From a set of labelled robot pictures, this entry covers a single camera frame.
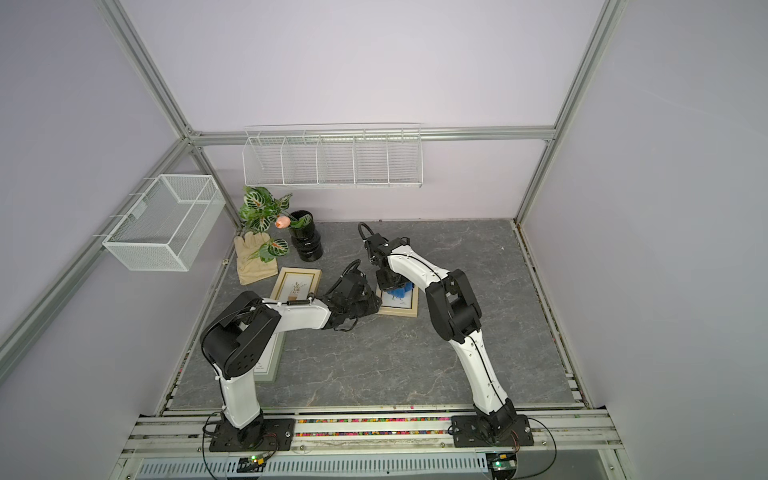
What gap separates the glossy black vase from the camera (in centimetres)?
101

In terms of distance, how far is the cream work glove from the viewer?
107 cm

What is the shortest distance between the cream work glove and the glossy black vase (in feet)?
0.38
